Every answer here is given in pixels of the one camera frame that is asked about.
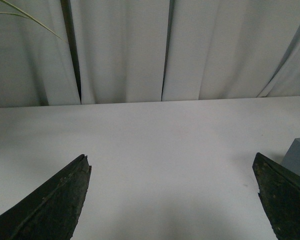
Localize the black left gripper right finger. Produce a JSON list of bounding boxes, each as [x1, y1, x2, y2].
[[252, 152, 300, 240]]

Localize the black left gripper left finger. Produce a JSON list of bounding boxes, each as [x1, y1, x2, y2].
[[0, 154, 92, 240]]

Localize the gray square base block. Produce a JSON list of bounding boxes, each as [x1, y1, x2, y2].
[[281, 138, 300, 176]]

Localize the white pleated curtain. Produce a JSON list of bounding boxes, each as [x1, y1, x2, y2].
[[0, 0, 300, 108]]

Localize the green potted plant leaves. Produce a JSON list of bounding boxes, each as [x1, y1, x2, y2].
[[0, 0, 70, 104]]

